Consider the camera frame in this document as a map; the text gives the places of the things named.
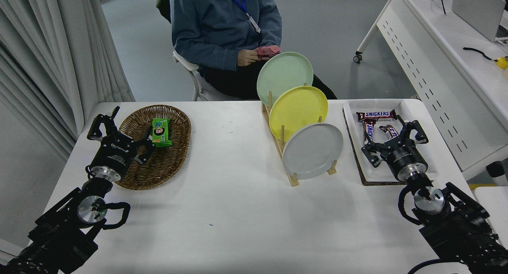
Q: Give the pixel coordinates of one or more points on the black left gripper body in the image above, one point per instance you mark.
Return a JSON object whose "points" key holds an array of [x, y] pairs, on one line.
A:
{"points": [[115, 153]]}

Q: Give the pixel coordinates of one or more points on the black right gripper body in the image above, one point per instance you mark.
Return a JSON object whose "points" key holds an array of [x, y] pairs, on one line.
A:
{"points": [[406, 155]]}

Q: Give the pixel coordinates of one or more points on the grey plate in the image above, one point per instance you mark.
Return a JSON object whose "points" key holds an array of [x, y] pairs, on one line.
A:
{"points": [[313, 151]]}

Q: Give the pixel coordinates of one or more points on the pink phone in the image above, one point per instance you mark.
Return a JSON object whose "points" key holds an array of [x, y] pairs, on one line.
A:
{"points": [[268, 50]]}

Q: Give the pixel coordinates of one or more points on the person's right forearm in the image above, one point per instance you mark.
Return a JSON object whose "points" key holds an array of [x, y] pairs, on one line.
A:
{"points": [[214, 58]]}

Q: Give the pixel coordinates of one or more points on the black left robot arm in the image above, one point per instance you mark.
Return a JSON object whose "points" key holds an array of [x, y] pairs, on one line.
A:
{"points": [[59, 230]]}

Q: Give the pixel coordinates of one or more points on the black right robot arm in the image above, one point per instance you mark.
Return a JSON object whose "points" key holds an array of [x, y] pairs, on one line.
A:
{"points": [[456, 226]]}

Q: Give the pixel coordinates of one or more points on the yellow plate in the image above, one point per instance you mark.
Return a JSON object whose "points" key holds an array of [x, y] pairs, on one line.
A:
{"points": [[297, 109]]}

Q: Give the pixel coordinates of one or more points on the wooden plate rack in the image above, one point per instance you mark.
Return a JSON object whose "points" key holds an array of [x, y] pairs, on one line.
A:
{"points": [[291, 181]]}

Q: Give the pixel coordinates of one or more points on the pale green plate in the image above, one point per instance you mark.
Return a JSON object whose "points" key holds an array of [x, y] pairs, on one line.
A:
{"points": [[283, 73]]}

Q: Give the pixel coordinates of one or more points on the person's right hand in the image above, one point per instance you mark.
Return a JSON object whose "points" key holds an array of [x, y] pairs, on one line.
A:
{"points": [[247, 58]]}

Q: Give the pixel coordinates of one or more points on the Snickers bar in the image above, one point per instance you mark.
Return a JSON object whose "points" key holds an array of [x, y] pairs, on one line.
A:
{"points": [[369, 132], [389, 130], [377, 114]]}

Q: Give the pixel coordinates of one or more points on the green snack packet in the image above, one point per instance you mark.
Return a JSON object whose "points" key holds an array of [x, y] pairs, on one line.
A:
{"points": [[161, 133]]}

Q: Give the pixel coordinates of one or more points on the white tray with dark base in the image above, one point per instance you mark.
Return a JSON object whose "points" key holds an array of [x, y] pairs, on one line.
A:
{"points": [[381, 175]]}

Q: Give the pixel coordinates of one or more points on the brown wicker basket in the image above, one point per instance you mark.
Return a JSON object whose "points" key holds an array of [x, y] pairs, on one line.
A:
{"points": [[174, 143]]}

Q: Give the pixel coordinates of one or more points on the white desk with perforated panel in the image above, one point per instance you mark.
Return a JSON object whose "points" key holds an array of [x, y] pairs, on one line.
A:
{"points": [[456, 68]]}

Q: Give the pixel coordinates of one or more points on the white chair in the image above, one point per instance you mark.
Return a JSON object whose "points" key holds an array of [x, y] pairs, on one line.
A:
{"points": [[188, 64]]}

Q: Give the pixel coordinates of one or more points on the white curtain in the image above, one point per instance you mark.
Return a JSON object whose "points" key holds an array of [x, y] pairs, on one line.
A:
{"points": [[51, 60]]}

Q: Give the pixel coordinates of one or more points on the black cylinder object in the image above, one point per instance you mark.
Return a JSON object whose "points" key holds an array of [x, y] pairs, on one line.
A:
{"points": [[497, 171]]}

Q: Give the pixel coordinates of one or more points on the yellow round object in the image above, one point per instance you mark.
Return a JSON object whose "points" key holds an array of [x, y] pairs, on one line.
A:
{"points": [[502, 62]]}

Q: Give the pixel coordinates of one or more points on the person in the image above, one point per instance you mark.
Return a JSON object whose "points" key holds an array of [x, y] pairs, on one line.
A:
{"points": [[218, 24]]}

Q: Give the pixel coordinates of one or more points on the silver laptop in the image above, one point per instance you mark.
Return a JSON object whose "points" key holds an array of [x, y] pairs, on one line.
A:
{"points": [[476, 8]]}

